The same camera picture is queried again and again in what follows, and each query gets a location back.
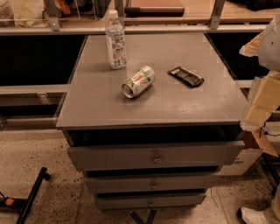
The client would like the silver green 7up can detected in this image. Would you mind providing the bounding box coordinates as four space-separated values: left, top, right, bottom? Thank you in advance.
122 66 156 99

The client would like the top grey drawer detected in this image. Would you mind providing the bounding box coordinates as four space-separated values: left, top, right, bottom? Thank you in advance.
67 141 245 172

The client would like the black snack bar packet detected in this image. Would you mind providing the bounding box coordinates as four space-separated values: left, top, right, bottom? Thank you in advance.
167 66 204 88

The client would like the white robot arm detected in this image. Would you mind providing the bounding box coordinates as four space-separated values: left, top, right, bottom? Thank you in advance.
239 14 280 131

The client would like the grey drawer cabinet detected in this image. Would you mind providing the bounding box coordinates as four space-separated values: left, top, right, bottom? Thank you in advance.
57 33 246 210

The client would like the bottom grey drawer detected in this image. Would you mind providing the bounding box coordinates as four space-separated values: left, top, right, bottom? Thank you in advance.
94 192 206 210

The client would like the clear plastic water bottle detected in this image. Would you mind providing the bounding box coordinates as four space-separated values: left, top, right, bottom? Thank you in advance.
105 10 126 69

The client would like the grey drawer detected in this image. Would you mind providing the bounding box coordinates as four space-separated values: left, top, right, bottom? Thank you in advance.
85 172 220 194
67 141 245 172
94 192 206 210

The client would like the middle grey drawer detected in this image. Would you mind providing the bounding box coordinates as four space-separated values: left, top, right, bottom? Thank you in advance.
85 172 220 194

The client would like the cardboard box with white side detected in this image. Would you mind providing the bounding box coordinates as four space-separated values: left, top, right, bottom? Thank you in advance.
220 129 279 176

